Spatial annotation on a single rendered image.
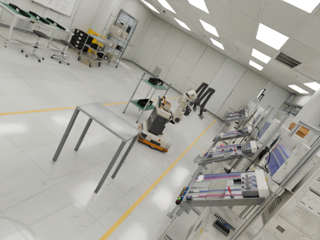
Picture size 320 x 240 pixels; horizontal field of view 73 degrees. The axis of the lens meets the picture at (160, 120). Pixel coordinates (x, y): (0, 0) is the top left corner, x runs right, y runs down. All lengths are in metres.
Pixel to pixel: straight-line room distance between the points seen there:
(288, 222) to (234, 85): 10.39
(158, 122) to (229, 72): 8.44
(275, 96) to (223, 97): 2.51
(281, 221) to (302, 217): 0.15
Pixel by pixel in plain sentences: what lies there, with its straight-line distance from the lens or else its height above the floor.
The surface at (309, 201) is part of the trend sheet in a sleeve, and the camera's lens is 2.12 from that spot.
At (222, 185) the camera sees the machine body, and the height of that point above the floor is 0.51.
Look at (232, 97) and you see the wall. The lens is 12.15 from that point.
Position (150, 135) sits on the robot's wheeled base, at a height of 0.25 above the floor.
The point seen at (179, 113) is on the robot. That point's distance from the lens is 4.37.
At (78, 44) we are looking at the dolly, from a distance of 8.94.
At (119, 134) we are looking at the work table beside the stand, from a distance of 2.41.
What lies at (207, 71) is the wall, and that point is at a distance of 12.32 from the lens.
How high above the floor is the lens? 1.84
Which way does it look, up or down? 17 degrees down
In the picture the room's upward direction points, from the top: 31 degrees clockwise
